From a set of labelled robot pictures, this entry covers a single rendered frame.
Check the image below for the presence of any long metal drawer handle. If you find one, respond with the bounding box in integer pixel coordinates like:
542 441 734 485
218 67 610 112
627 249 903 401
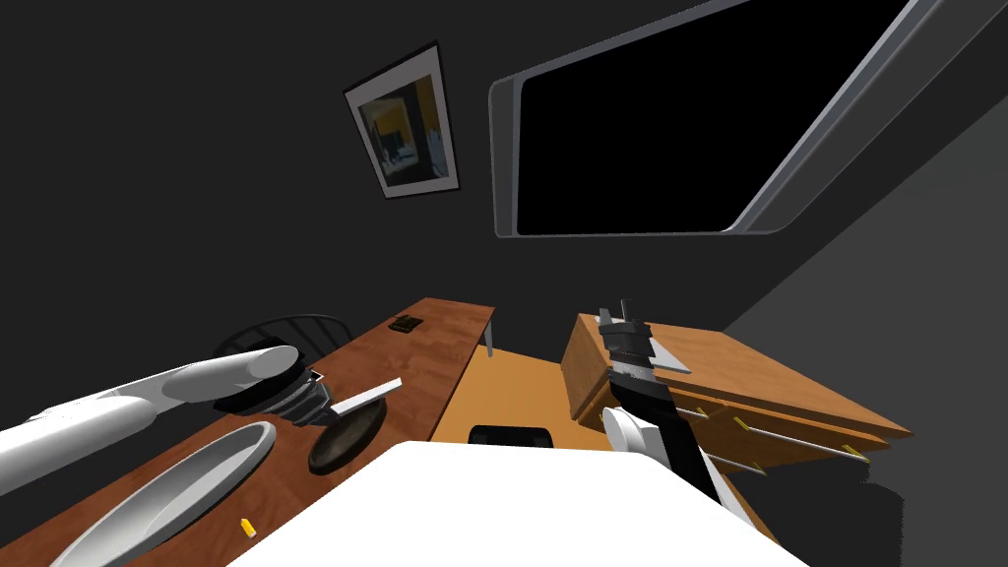
732 416 872 466

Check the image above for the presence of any white oval bowl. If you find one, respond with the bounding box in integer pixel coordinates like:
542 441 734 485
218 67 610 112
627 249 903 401
50 420 278 567

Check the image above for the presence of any short metal drawer handle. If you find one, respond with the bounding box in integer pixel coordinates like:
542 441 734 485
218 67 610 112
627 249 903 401
703 449 768 477

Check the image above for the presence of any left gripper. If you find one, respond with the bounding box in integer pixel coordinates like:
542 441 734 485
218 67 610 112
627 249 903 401
271 368 405 429

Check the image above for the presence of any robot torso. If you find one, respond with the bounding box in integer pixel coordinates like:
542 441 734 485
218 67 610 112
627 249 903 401
226 424 812 567

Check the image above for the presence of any light wooden dresser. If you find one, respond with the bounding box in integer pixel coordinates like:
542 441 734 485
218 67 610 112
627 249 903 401
559 312 914 478

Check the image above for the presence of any framed picture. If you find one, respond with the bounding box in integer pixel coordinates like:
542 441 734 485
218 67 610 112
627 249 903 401
342 42 462 201

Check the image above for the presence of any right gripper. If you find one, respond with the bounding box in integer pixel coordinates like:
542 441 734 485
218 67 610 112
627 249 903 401
595 298 694 375

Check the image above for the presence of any dark brown round pan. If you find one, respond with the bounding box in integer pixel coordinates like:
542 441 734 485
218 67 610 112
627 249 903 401
307 397 390 477

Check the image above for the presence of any grey framed window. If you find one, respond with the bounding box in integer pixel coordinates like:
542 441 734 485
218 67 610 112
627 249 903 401
487 0 979 240

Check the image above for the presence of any black chair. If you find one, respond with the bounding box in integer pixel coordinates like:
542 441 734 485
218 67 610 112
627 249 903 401
212 312 354 373

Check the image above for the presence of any reddish brown wooden table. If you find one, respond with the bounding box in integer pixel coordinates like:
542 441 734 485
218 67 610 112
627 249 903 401
0 296 497 567

